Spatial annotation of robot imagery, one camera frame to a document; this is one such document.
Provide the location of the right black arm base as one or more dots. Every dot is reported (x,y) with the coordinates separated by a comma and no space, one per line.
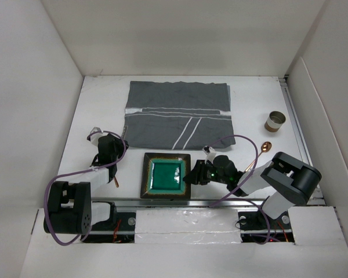
(253,228)

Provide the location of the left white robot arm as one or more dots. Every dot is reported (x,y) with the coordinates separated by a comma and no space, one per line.
(69,202)

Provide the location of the copper spoon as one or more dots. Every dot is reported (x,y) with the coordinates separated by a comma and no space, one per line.
(266,146)

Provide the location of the metal cup with cork base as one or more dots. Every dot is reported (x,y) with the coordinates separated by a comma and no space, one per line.
(274,121)

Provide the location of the green square ceramic plate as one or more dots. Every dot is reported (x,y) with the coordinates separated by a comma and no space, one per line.
(162,176)

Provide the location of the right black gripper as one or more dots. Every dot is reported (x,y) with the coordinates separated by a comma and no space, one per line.
(194,177)

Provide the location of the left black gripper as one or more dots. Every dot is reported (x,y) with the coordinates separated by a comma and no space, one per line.
(120,145)

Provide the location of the grey striped cloth napkin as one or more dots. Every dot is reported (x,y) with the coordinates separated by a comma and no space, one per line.
(178,115)

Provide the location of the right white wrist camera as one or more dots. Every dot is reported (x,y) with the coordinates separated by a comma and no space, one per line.
(210,153)

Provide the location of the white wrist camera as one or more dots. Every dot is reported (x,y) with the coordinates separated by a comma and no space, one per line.
(94,135)
(210,153)

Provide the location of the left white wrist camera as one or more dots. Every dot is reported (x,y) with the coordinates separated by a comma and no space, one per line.
(94,135)

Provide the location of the copper fork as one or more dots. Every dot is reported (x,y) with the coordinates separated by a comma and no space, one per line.
(116,182)

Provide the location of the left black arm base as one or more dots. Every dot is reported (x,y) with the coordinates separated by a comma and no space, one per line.
(118,229)

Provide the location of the aluminium rail at table front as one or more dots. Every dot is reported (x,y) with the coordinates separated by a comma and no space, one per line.
(124,202)

